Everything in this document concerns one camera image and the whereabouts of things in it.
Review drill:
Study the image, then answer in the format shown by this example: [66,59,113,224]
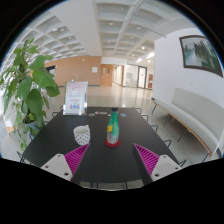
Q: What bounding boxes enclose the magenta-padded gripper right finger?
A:
[131,142,183,187]

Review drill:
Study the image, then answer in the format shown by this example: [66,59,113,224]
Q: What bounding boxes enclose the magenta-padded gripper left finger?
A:
[39,142,92,183]

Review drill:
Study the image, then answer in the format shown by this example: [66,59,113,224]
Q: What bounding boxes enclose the green plastic drink bottle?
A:
[106,107,120,146]

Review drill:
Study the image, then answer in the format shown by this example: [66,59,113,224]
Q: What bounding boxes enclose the white dotted mug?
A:
[73,124,92,146]

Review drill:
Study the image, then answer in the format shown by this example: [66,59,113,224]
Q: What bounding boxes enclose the black folding chair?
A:
[16,150,36,165]

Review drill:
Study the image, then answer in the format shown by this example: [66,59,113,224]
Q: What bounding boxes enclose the flat round red coaster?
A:
[104,138,121,149]

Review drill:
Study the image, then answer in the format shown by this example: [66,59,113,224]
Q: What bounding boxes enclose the clear standing sign holder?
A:
[62,81,89,116]

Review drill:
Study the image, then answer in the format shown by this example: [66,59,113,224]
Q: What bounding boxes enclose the green leafy potted plant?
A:
[0,37,62,152]

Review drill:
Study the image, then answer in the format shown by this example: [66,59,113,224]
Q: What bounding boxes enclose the framed landscape picture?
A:
[178,34,224,78]

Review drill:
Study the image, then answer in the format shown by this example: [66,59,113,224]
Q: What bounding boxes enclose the group of ceiling lights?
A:
[49,20,156,64]

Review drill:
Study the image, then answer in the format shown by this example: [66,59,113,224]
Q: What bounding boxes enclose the long white wall bench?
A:
[150,87,224,158]

